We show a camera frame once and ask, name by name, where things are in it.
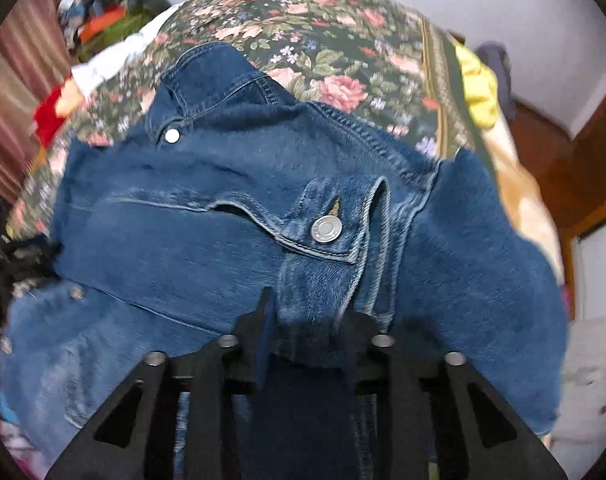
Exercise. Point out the white spotted pillow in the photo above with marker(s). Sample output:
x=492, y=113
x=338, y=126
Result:
x=593, y=385

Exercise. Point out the pile of colourful clothes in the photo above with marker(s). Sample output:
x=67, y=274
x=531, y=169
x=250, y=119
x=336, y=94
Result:
x=108, y=20

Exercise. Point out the dark floral blanket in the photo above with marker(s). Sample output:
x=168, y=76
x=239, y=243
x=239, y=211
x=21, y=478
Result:
x=333, y=45

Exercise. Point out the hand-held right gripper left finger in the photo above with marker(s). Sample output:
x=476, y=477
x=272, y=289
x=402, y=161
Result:
x=265, y=317

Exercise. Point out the black cloth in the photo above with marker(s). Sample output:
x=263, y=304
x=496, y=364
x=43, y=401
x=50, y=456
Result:
x=13, y=260

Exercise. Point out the pink patterned cloth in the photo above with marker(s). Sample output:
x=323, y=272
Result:
x=18, y=435

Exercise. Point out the maroon striped curtain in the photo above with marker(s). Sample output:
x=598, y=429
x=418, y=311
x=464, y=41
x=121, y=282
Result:
x=13, y=85

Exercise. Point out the peach blanket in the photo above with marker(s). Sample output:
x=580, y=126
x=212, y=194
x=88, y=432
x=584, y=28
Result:
x=528, y=200

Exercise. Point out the grey purple cloth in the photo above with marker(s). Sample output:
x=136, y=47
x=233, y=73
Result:
x=498, y=65

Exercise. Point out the yellow cloth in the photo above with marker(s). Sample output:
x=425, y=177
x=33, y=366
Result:
x=475, y=85

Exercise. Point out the red and cream plush toy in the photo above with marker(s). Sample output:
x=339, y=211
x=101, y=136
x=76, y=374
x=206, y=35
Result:
x=50, y=115

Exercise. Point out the white cloth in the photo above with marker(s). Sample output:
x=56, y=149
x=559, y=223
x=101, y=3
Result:
x=108, y=62

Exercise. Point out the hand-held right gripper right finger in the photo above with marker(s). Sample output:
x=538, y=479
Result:
x=357, y=355

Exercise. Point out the blue denim jacket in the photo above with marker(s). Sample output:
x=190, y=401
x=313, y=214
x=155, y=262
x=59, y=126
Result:
x=208, y=240

